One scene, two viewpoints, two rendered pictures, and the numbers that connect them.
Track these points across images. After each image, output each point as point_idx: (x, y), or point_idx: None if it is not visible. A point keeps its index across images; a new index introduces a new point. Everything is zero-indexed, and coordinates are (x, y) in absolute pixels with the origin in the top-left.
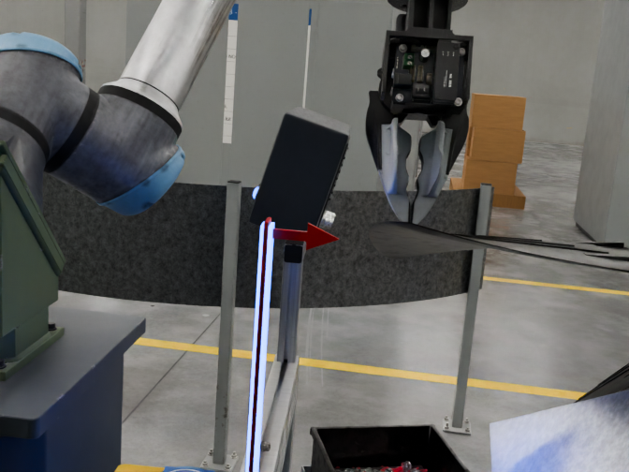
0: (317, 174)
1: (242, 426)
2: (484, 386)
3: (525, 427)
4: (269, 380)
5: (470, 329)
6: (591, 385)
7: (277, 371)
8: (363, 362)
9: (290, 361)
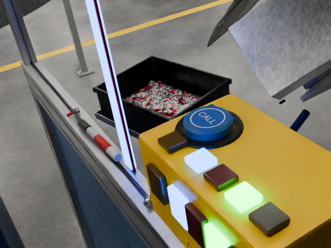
0: None
1: None
2: (84, 45)
3: (251, 20)
4: (34, 77)
5: (70, 14)
6: (135, 21)
7: (33, 71)
8: (12, 61)
9: (34, 61)
